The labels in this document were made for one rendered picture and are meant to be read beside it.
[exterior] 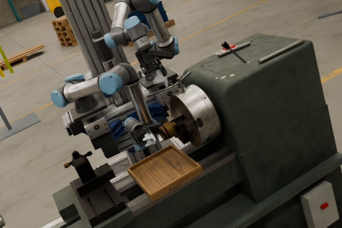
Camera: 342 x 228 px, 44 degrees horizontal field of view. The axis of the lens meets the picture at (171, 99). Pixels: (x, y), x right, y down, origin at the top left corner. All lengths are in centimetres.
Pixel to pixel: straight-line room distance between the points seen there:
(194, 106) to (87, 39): 99
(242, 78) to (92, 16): 113
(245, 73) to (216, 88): 16
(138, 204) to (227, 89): 71
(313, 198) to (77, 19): 177
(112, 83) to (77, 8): 70
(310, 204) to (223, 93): 86
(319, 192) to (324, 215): 16
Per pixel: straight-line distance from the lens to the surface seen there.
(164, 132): 216
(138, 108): 245
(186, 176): 213
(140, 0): 241
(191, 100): 212
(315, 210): 259
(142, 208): 212
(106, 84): 227
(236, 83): 208
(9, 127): 700
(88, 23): 278
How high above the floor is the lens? 203
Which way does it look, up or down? 22 degrees down
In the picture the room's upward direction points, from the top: 20 degrees counter-clockwise
